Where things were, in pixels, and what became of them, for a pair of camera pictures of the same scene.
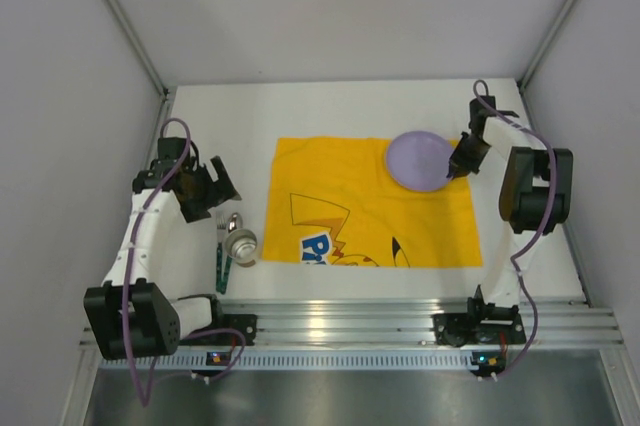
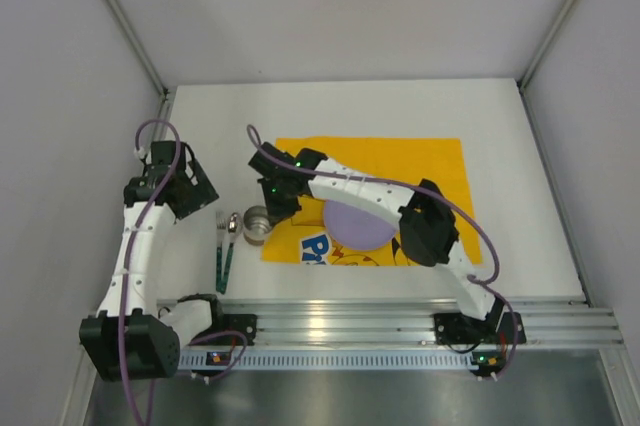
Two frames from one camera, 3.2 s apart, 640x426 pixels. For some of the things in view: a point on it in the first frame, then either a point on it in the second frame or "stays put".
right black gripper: (467, 156) to (275, 203)
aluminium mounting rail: (565, 324) stays put
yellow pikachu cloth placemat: (334, 202) stays put
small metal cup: (241, 246) to (256, 223)
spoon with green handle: (235, 222) stays put
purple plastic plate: (419, 160) to (354, 229)
